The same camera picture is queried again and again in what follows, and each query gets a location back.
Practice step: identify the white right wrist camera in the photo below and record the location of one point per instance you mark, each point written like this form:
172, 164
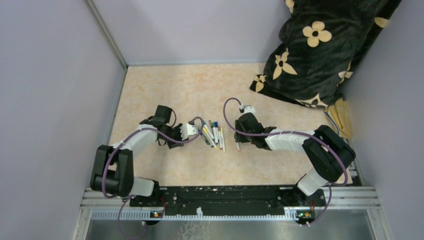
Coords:
246, 109

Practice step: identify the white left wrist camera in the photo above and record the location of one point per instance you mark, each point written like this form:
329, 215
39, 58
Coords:
188, 130

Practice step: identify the black floral blanket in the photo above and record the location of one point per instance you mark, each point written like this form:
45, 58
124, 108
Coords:
321, 45

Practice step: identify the aluminium frame rail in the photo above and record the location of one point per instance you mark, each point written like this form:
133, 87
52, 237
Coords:
338, 198

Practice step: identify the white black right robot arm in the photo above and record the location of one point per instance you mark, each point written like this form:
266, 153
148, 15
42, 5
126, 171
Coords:
328, 153

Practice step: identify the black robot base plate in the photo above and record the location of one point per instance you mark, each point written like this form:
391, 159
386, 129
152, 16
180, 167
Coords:
229, 200

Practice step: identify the green cap marker pen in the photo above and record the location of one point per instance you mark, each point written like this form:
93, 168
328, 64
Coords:
205, 125

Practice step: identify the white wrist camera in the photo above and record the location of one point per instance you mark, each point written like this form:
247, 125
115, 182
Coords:
188, 130
246, 109

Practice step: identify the dark grey marker pen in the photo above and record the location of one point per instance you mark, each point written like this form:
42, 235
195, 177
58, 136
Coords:
204, 138

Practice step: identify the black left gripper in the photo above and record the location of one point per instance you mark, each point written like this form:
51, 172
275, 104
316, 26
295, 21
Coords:
180, 133

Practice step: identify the yellow cloth bag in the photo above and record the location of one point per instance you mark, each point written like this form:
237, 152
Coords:
338, 116

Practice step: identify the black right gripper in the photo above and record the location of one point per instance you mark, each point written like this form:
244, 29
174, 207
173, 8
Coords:
239, 138

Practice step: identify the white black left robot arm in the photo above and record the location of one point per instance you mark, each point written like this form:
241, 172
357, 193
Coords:
113, 168

